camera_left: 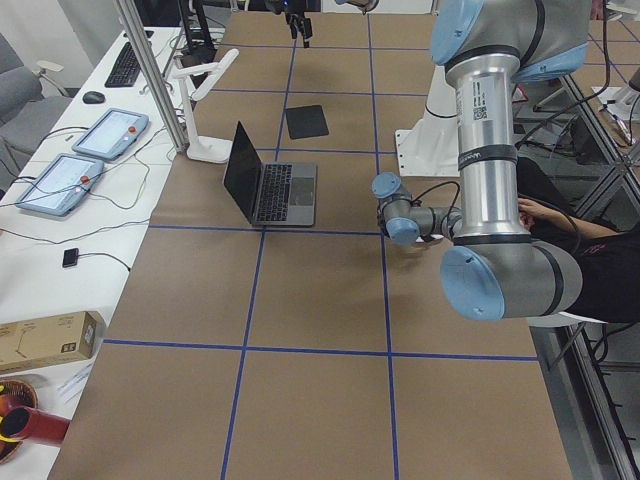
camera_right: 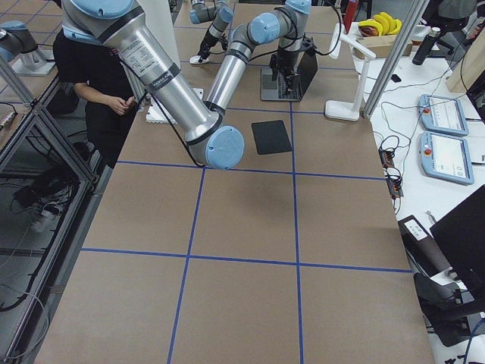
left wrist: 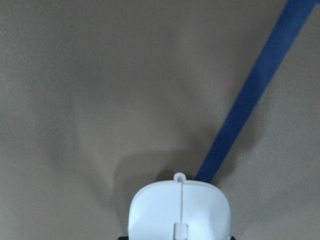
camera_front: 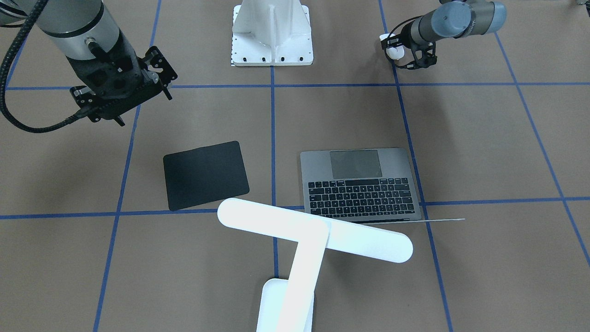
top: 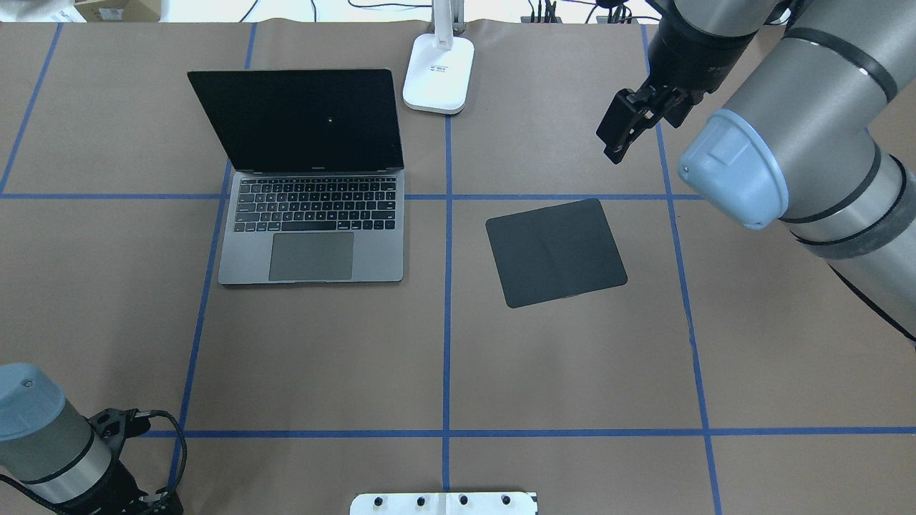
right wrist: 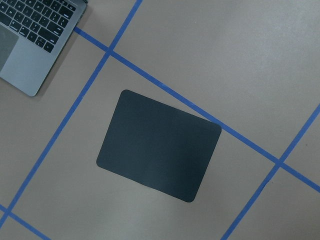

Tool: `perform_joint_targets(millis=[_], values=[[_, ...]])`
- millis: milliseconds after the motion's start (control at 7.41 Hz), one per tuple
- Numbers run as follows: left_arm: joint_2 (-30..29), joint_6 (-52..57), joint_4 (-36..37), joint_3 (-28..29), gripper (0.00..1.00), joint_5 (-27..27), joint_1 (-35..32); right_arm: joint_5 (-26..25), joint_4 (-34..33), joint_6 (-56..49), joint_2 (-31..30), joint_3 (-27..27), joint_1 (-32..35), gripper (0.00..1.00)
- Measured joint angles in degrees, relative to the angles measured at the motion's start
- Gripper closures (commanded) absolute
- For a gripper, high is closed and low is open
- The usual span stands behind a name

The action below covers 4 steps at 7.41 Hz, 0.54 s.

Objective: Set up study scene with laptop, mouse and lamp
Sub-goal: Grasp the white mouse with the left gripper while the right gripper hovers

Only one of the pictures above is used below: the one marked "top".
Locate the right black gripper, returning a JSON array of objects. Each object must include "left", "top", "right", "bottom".
[{"left": 596, "top": 78, "right": 706, "bottom": 165}]

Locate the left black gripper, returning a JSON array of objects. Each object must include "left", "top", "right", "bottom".
[{"left": 107, "top": 473, "right": 185, "bottom": 514}]

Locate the black mouse pad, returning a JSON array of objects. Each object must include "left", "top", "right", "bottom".
[{"left": 485, "top": 198, "right": 628, "bottom": 308}]

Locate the grey laptop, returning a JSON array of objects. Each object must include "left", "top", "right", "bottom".
[{"left": 187, "top": 68, "right": 406, "bottom": 285}]

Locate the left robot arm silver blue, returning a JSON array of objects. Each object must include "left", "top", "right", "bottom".
[{"left": 1, "top": 363, "right": 184, "bottom": 514}]

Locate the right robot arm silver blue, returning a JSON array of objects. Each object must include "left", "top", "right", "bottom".
[{"left": 596, "top": 1, "right": 915, "bottom": 340}]

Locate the cardboard box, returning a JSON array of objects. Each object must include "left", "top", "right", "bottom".
[{"left": 73, "top": 0, "right": 162, "bottom": 22}]

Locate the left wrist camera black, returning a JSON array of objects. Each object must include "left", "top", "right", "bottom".
[{"left": 86, "top": 408, "right": 151, "bottom": 460}]

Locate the white camera post with base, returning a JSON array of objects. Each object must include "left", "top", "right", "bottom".
[{"left": 349, "top": 491, "right": 539, "bottom": 514}]

